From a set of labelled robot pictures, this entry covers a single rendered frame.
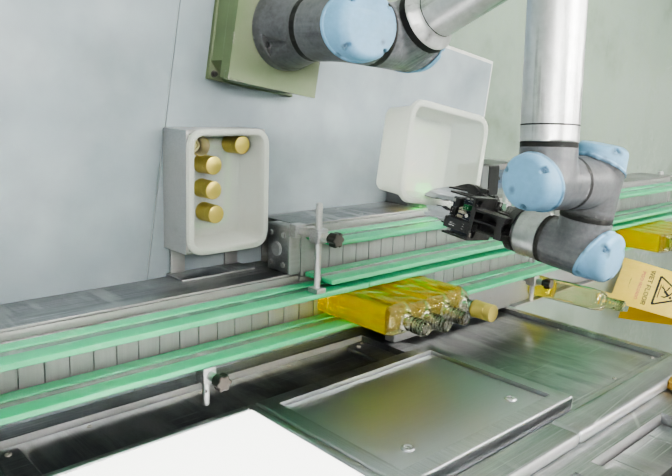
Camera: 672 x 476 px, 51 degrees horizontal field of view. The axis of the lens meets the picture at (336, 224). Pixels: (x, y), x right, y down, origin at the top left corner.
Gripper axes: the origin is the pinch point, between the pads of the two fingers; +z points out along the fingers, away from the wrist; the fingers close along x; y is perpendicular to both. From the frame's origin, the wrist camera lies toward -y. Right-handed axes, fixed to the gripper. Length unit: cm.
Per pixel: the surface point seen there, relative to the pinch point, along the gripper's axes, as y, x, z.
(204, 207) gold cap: 27.0, 10.2, 30.2
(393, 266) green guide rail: -8.6, 17.2, 12.7
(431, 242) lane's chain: -30.2, 14.8, 20.9
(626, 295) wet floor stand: -324, 73, 89
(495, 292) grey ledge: -60, 29, 19
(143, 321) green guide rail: 44, 26, 17
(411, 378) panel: -4.8, 35.2, -0.8
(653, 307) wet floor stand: -326, 75, 72
